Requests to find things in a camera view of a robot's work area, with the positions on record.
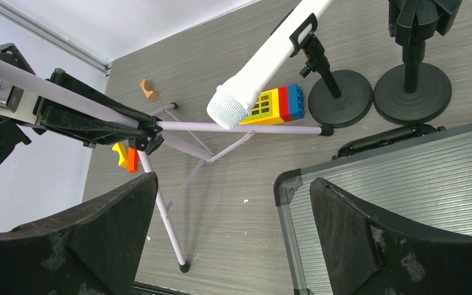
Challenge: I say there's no yellow arch block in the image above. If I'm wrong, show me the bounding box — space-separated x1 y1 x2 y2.
112 143 128 168

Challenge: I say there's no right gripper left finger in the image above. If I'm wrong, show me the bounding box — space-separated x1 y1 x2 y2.
0 172 158 294

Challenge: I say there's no white music stand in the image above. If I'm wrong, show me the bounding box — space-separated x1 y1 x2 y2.
0 45 334 273

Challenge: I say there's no right black mic stand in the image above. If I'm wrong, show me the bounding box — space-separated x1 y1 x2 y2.
374 41 452 125

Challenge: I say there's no tan arch block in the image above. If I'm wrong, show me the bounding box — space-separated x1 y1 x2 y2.
140 79 159 101

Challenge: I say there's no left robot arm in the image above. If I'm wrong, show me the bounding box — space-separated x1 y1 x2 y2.
0 43 163 164

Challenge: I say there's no left black mic stand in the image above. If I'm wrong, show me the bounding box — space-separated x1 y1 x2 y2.
289 13 374 128

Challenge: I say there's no black mic stand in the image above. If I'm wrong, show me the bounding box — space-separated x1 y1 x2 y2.
374 41 452 125
289 13 374 128

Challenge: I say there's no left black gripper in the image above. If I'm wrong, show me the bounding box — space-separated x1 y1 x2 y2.
0 43 157 147

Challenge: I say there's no yellow red blue toy block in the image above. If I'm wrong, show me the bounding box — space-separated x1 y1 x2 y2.
240 84 305 125

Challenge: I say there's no black carrying case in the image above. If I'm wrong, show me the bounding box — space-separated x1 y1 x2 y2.
273 123 472 294

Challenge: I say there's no white toy microphone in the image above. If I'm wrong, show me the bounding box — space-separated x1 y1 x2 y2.
206 0 332 130

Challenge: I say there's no orange wooden block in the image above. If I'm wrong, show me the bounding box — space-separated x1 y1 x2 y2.
127 147 138 173

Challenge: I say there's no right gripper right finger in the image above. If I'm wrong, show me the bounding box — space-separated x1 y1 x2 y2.
309 178 472 294

